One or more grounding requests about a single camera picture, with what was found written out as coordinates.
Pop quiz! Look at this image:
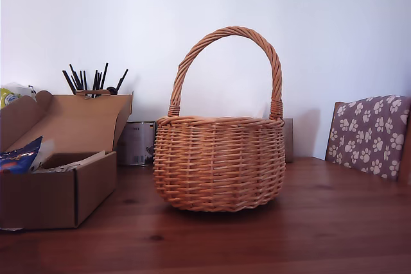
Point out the grey box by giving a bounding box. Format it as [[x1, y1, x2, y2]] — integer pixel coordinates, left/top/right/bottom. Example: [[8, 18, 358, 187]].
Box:
[[283, 118, 294, 163]]

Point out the blue Terry's egg bag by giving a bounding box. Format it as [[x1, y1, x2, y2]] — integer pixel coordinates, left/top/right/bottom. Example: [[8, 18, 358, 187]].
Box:
[[0, 135, 44, 175]]

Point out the tin can with paper label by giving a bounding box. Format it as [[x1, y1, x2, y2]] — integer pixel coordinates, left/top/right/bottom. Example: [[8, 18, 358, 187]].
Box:
[[125, 121, 157, 167]]

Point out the woven wicker basket with handle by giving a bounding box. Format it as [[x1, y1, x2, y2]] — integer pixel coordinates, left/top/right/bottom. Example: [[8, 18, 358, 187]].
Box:
[[153, 26, 286, 213]]

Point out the paw print chair cover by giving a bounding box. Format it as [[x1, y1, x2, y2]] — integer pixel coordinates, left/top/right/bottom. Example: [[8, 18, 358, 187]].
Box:
[[326, 94, 411, 181]]

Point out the yellow-green white package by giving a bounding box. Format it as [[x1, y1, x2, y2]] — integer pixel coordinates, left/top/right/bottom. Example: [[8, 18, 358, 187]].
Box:
[[0, 81, 38, 110]]

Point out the cardboard stick holder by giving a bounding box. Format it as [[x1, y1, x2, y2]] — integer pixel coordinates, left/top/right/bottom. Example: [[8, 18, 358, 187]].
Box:
[[75, 89, 112, 99]]

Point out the clear speckled egg bag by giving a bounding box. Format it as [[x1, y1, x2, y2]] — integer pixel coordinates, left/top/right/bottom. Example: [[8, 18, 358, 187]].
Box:
[[31, 158, 97, 175]]

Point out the brown cardboard box with lid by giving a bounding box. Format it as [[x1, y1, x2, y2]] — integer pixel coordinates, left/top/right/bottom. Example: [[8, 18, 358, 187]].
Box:
[[0, 90, 134, 232]]

